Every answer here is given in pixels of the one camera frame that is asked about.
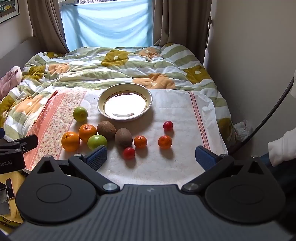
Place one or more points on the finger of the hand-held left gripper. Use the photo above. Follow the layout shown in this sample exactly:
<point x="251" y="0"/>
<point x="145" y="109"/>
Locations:
<point x="25" y="143"/>

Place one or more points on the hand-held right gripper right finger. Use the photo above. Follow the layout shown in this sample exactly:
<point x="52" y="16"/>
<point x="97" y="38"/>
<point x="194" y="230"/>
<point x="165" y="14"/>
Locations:
<point x="204" y="157"/>

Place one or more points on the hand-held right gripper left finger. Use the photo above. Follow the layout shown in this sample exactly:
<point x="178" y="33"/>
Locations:
<point x="98" y="155"/>

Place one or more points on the green apple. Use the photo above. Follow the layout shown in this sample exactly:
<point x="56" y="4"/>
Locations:
<point x="96" y="141"/>
<point x="80" y="113"/>

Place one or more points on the orange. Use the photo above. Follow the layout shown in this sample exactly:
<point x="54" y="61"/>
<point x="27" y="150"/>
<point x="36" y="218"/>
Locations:
<point x="70" y="141"/>
<point x="87" y="132"/>

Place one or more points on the brown kiwi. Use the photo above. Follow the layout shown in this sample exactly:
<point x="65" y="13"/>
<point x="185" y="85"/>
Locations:
<point x="106" y="130"/>
<point x="123" y="138"/>

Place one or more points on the red cherry tomato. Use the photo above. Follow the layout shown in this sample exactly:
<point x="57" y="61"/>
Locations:
<point x="167" y="125"/>
<point x="129" y="153"/>

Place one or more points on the small mandarin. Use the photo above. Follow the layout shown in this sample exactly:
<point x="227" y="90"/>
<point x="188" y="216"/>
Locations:
<point x="165" y="141"/>
<point x="140" y="141"/>

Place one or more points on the cream bowl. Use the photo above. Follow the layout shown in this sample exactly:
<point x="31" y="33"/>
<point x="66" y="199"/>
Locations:
<point x="124" y="103"/>

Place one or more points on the yellow box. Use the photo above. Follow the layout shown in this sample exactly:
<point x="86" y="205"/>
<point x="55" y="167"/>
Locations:
<point x="19" y="177"/>

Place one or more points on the white patterned tablecloth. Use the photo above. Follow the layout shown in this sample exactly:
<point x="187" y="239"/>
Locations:
<point x="185" y="120"/>

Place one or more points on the white plastic bag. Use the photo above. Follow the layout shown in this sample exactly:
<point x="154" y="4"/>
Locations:
<point x="242" y="129"/>

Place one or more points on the pink plush toy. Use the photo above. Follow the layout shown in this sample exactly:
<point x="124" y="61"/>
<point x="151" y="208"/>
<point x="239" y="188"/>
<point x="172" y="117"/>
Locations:
<point x="9" y="80"/>

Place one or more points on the person's white sleeve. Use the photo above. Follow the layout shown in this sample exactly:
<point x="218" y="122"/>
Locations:
<point x="283" y="148"/>

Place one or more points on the person's blue pants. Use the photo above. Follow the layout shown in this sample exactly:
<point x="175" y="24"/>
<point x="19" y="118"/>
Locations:
<point x="282" y="177"/>

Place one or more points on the green and yellow floral quilt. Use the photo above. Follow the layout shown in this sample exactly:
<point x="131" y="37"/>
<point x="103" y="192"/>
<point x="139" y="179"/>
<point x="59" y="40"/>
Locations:
<point x="138" y="67"/>

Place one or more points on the brown curtain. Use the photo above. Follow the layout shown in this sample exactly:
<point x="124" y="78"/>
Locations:
<point x="180" y="23"/>
<point x="46" y="23"/>

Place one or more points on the light blue cloth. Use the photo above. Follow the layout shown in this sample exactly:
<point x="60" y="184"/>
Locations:
<point x="108" y="25"/>

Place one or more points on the window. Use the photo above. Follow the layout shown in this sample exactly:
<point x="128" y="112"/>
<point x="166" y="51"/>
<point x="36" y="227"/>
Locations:
<point x="92" y="1"/>

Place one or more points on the grey bed frame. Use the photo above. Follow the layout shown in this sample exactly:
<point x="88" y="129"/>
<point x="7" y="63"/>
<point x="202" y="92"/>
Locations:
<point x="16" y="52"/>

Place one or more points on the framed wall picture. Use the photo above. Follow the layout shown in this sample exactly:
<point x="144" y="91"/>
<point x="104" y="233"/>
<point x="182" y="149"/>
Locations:
<point x="8" y="9"/>

